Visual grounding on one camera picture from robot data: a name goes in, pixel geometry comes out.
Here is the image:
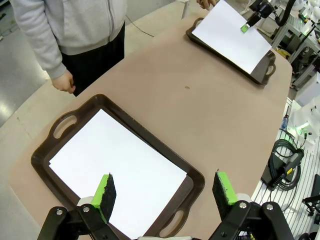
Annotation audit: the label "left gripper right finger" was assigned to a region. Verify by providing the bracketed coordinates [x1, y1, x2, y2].
[209, 169, 295, 240]

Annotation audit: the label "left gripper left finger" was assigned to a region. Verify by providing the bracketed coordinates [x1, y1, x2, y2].
[37, 172, 118, 240]

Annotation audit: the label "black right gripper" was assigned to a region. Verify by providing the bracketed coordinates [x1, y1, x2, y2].
[240, 0, 273, 33]

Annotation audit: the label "white A4 paper sheet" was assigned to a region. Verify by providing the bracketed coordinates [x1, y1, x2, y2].
[191, 0, 273, 75]
[48, 108, 188, 240]

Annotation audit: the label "person's right forearm grey sleeve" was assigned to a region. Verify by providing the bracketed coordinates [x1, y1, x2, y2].
[29, 32, 69, 80]

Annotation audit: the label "person's left hand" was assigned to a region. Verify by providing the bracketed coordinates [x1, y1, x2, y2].
[196, 0, 218, 11]

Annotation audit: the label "person's right hand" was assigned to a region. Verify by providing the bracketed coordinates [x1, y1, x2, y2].
[51, 70, 76, 93]

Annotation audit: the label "black power adapter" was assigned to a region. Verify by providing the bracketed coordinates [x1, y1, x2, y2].
[261, 154, 279, 186]

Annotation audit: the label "white slotted robot platform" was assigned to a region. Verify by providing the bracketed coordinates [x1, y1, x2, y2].
[249, 97, 320, 240]

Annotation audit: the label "person's black trousers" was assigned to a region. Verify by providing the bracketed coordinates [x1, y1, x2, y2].
[61, 21, 126, 98]

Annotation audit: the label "grey zip hoodie torso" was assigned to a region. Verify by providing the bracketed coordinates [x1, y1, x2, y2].
[9, 0, 127, 56]

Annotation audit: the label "black corrugated cable hose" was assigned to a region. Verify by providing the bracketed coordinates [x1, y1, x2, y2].
[273, 0, 297, 27]

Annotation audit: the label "brown plastic tray with handles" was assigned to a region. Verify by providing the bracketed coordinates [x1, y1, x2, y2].
[185, 16, 277, 87]
[30, 94, 206, 238]

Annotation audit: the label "aluminium profile frame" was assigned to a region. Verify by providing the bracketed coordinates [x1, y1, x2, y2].
[271, 14, 320, 92]

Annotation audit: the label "black coiled cable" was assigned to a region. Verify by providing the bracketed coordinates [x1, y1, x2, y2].
[268, 138, 305, 192]

